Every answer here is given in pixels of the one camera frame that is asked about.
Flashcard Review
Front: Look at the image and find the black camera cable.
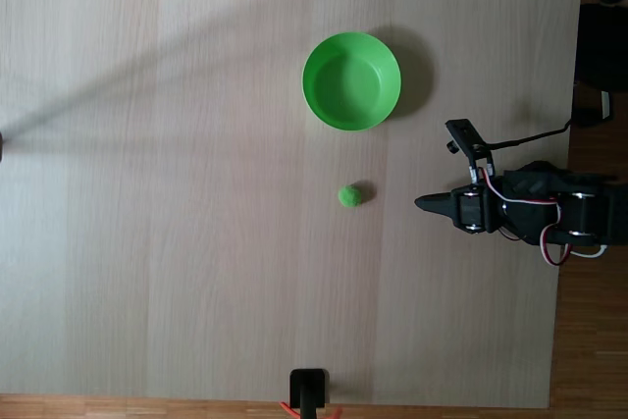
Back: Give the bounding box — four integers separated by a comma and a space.
483, 117, 574, 151

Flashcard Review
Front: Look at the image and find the white red servo cable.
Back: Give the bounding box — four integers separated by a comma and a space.
483, 167, 573, 267

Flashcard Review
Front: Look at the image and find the black box with white strip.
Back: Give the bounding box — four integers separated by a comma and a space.
571, 88, 615, 129

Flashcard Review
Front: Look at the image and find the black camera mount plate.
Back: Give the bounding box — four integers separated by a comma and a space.
445, 119, 496, 183

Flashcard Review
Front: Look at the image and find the black table clamp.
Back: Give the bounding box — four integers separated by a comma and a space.
288, 368, 329, 419

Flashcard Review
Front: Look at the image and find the green plastic bowl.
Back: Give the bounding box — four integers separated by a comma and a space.
301, 31, 402, 132

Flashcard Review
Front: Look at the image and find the green pompom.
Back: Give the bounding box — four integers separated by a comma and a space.
338, 184, 363, 208

